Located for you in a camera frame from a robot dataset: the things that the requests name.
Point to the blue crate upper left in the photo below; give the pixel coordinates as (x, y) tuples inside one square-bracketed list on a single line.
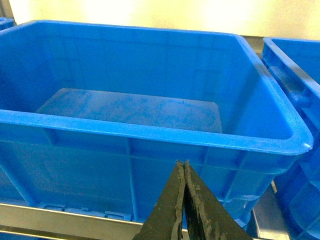
[(6, 22)]

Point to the blue crate upper right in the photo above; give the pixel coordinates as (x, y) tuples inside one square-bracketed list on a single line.
[(93, 118)]

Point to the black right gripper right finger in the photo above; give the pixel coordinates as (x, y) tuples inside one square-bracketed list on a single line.
[(206, 218)]

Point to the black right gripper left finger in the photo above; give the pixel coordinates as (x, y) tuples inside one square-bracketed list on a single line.
[(165, 222)]

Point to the metal shelf rail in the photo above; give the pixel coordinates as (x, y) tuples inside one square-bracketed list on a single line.
[(58, 225)]

